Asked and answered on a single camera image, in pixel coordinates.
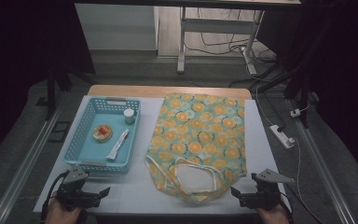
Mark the white power strip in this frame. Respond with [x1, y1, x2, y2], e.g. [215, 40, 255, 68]
[268, 124, 296, 150]

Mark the white table board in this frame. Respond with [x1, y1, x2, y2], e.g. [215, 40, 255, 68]
[33, 94, 293, 216]

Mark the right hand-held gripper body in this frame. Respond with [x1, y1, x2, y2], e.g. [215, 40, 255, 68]
[246, 168, 295, 211]

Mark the blue plastic basket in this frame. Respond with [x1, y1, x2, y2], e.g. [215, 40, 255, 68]
[62, 96, 142, 175]

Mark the person's right hand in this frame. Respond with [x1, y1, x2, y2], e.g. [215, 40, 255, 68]
[255, 203, 292, 224]

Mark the wooden table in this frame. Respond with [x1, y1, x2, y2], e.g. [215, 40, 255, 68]
[87, 84, 253, 101]

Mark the black metal stand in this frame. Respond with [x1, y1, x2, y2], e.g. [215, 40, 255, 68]
[255, 55, 320, 129]
[36, 62, 96, 121]

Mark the small white-capped jar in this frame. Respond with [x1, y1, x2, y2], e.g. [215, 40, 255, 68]
[123, 107, 136, 125]

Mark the aluminium floor rail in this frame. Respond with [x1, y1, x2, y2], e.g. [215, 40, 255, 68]
[287, 99, 357, 224]
[0, 105, 63, 224]

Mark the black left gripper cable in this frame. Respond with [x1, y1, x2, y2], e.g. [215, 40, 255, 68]
[40, 171, 71, 222]

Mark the white cabinet panel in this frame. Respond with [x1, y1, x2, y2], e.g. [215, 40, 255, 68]
[75, 3, 159, 51]

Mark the white desk frame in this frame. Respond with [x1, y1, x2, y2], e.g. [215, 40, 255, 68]
[176, 7, 266, 76]

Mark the person's left hand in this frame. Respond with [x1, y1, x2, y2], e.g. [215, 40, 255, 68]
[45, 190, 84, 224]

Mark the orange floral tote bag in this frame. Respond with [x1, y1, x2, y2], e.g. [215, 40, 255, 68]
[145, 92, 249, 205]

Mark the tangle of black floor cables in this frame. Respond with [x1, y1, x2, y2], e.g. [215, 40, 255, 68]
[185, 7, 278, 64]

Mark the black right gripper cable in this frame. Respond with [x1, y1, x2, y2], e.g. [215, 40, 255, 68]
[279, 191, 295, 217]

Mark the white cable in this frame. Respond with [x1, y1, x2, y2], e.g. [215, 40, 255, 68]
[293, 138, 324, 224]

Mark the black floor plate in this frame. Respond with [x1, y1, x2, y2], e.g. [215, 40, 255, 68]
[48, 120, 73, 144]

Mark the white tube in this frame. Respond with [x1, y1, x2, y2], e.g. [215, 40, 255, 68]
[105, 128, 131, 161]

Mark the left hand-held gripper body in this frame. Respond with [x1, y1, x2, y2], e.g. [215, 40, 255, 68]
[55, 166, 91, 209]

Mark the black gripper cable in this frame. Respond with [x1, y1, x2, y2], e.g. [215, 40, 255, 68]
[40, 171, 71, 222]
[279, 191, 295, 217]

